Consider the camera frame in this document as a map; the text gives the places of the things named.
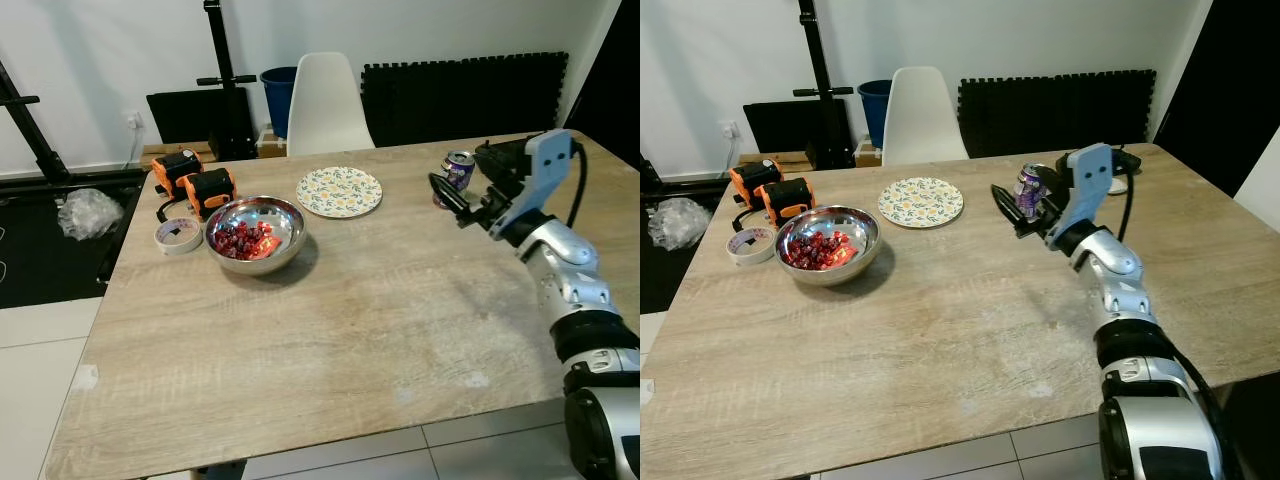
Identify black foam mat panel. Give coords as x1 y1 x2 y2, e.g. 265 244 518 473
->
957 69 1158 159
361 52 570 150

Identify orange black measuring device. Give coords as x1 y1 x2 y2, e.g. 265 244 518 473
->
762 177 816 229
728 158 783 206
184 168 239 222
151 149 205 223

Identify red berries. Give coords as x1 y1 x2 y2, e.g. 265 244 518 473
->
214 220 277 262
783 231 851 271

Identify floral round plate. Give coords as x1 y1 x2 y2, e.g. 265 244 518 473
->
296 166 383 219
878 177 965 229

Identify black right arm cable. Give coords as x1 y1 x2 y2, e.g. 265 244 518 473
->
565 138 589 229
1112 165 1137 243

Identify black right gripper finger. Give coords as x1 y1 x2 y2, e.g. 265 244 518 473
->
429 172 481 217
473 140 529 183
991 183 1043 238

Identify white tape roll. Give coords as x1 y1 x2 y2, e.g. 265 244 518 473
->
727 226 778 267
154 218 205 256

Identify blue bucket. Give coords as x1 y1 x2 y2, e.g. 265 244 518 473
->
857 79 894 149
260 66 300 140

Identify white plastic chair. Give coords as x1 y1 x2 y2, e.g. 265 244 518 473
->
882 66 969 167
287 52 377 158

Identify black metal stand pole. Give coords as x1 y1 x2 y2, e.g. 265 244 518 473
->
196 0 259 162
793 0 857 171

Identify crumpled clear plastic bag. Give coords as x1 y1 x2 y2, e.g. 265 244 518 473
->
647 197 713 251
57 187 127 242

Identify black oblong device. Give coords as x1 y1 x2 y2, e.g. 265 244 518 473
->
1105 147 1144 181

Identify purple soda can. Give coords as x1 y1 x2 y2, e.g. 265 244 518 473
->
436 150 477 209
1013 163 1053 221

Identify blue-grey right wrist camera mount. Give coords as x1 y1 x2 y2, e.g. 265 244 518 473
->
493 129 583 241
1050 142 1117 247

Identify black floor mat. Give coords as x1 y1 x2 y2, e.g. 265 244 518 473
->
0 183 141 310
640 195 731 316

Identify black flat board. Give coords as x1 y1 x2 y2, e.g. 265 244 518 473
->
742 99 816 154
146 87 223 146

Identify black metal rack frame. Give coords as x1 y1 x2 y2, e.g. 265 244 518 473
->
640 150 736 198
0 60 148 196

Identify stainless steel bowl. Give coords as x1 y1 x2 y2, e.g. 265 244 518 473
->
205 196 307 276
775 206 883 287

